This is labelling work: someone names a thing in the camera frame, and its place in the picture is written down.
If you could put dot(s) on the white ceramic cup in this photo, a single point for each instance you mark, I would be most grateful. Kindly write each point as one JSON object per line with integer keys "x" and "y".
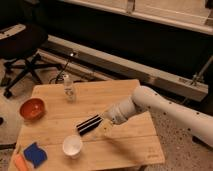
{"x": 72, "y": 146}

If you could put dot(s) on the black office chair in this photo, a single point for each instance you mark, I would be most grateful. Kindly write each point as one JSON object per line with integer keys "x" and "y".
{"x": 18, "y": 47}

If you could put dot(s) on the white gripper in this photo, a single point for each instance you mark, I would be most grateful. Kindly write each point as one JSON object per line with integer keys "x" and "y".
{"x": 117, "y": 114}

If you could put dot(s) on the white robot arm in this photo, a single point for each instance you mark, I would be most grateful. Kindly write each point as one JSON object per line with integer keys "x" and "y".
{"x": 144, "y": 99}

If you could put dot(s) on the orange ceramic bowl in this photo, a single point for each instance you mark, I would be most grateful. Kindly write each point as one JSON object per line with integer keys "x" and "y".
{"x": 32, "y": 109}

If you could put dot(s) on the clear plastic bottle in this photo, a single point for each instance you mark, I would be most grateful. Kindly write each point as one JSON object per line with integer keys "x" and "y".
{"x": 69, "y": 88}

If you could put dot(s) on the orange carrot toy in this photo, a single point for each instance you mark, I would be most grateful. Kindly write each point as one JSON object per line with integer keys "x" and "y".
{"x": 19, "y": 160}

